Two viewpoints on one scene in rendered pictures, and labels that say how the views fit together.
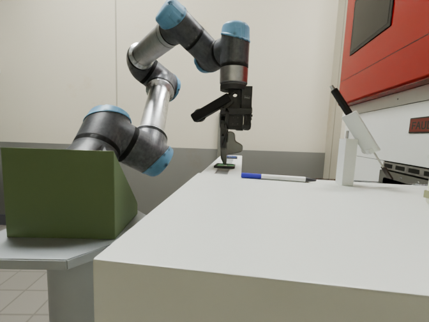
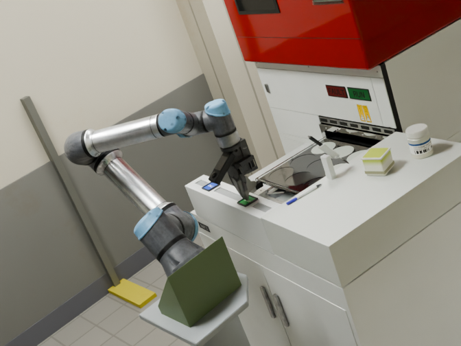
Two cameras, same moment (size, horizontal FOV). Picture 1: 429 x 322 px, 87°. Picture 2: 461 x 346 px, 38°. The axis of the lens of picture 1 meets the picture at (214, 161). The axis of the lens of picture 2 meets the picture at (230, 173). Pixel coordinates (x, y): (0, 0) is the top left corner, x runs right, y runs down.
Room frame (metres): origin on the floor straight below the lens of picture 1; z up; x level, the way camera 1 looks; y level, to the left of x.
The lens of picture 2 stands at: (-1.16, 1.08, 1.95)
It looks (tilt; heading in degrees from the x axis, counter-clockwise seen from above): 22 degrees down; 329
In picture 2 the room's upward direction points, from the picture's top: 21 degrees counter-clockwise
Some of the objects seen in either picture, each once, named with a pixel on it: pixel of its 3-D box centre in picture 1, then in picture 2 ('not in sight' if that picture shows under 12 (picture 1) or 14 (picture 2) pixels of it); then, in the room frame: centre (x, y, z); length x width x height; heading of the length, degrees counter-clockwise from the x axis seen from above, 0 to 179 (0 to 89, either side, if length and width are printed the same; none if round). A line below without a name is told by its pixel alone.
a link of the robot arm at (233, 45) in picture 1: (233, 47); (219, 117); (0.63, -0.04, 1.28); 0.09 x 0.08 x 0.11; 36
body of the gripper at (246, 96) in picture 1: (235, 108); (237, 158); (0.63, -0.05, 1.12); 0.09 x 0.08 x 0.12; 83
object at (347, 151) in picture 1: (357, 149); (330, 158); (0.41, -0.26, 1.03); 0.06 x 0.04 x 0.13; 83
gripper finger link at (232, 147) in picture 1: (231, 148); (249, 187); (0.61, -0.05, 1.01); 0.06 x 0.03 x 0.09; 83
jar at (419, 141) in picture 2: not in sight; (419, 141); (0.20, -0.46, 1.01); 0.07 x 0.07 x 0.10
